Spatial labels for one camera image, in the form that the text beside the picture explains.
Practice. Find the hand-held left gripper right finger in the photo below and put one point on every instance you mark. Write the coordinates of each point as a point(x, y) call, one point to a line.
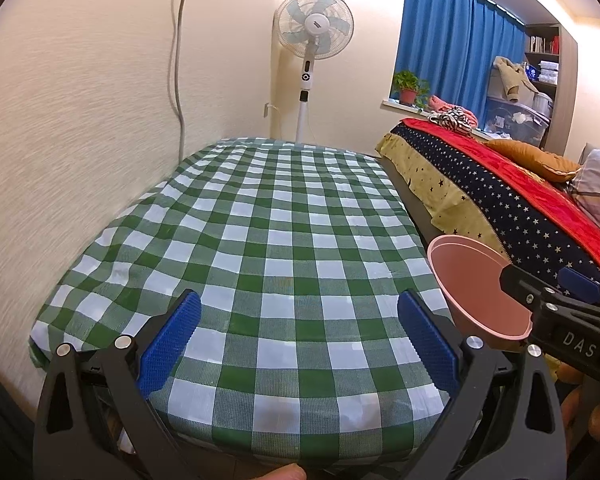
point(427, 342)

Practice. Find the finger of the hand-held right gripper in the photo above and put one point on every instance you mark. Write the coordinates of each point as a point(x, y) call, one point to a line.
point(580, 280)
point(522, 282)

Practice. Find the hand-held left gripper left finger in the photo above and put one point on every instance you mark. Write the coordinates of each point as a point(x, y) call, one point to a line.
point(170, 345)

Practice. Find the pink plastic bin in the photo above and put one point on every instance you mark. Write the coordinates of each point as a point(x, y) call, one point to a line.
point(470, 290)

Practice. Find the person's left hand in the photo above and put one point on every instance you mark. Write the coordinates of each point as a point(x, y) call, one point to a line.
point(280, 472)

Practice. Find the red blanket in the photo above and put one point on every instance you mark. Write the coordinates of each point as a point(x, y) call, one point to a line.
point(530, 185)

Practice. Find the navy star blanket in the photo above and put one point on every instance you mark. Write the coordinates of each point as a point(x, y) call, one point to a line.
point(480, 185)

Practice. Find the orange pillow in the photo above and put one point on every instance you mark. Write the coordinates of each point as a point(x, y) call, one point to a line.
point(535, 157)

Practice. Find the yellow star bed sheet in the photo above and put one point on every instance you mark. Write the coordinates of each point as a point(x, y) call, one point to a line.
point(430, 185)

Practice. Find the green checked tablecloth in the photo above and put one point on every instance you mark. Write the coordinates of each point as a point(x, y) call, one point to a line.
point(280, 240)

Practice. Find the clear plastic storage box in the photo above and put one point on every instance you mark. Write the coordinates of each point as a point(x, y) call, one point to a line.
point(510, 120)

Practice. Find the striped cloth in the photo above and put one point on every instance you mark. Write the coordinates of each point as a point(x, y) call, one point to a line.
point(450, 120)

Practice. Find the wooden bookshelf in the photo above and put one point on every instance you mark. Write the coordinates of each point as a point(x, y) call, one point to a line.
point(569, 85)

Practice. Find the beige jacket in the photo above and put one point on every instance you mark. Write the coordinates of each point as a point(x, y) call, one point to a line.
point(510, 77)

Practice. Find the stack of white towels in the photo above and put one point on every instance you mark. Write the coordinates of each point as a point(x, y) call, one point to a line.
point(548, 71)

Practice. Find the potted green plant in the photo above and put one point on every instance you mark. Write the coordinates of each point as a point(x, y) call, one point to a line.
point(407, 82)

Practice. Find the row of books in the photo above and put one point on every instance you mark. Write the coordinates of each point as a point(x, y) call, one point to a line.
point(542, 44)

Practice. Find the blue curtain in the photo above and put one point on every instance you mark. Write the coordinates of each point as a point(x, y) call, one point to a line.
point(455, 30)

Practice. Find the white standing fan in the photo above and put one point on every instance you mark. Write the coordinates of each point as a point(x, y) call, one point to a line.
point(312, 22)

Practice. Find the white wall outlet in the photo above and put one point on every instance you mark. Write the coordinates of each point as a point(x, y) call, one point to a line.
point(268, 110)

